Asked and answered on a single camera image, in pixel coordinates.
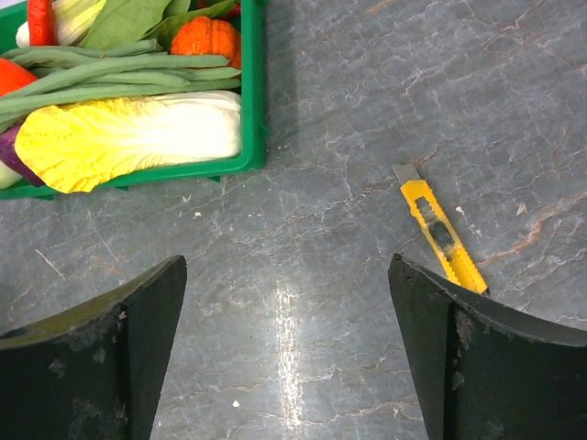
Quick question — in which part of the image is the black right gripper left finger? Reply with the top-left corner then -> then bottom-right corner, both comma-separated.
1,256 -> 187,439

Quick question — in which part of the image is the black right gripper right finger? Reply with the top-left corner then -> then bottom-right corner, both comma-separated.
388,254 -> 586,439

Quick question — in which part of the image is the yellow napa cabbage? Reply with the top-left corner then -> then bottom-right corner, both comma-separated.
15,90 -> 242,193

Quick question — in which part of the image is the purple onion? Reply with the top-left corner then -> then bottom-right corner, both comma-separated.
1,124 -> 45,187

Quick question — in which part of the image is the green plastic crate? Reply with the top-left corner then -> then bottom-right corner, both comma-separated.
1,0 -> 270,200

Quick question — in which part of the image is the green long beans bundle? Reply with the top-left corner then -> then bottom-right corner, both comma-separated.
1,39 -> 241,132

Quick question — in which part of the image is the red tomato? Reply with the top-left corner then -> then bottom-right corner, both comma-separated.
0,58 -> 38,96

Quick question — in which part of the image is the orange pumpkin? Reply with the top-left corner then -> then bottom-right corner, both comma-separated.
171,16 -> 241,70

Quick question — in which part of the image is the red chili pepper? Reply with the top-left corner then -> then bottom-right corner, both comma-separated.
28,0 -> 59,46

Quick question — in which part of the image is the large green leaf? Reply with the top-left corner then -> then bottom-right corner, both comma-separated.
80,1 -> 236,50

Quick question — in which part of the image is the pale green celery stalk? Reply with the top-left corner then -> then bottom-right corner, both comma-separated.
16,0 -> 106,48

